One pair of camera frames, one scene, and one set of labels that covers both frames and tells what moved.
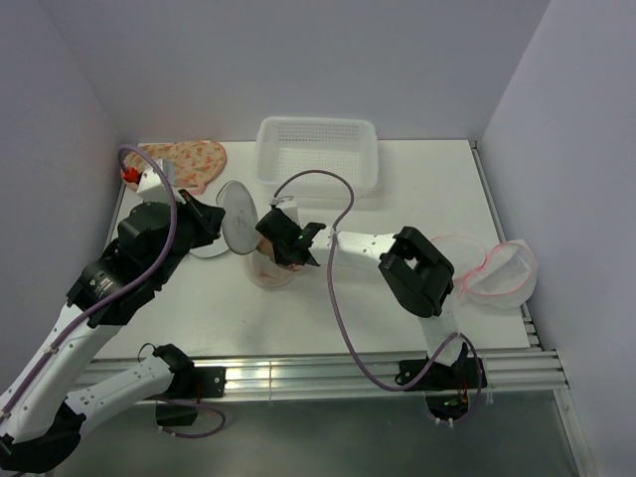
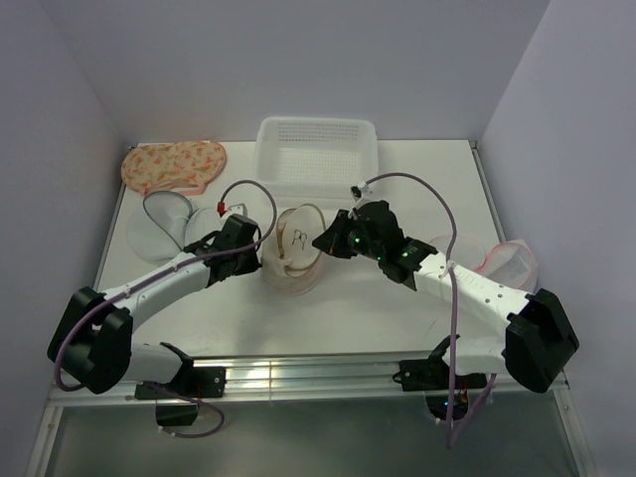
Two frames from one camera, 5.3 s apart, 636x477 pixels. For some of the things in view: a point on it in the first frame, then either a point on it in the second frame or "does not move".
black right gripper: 280,256 → 333,240
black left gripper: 207,219 → 251,264
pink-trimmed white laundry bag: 503,277 does not move
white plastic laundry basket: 289,146 does not move
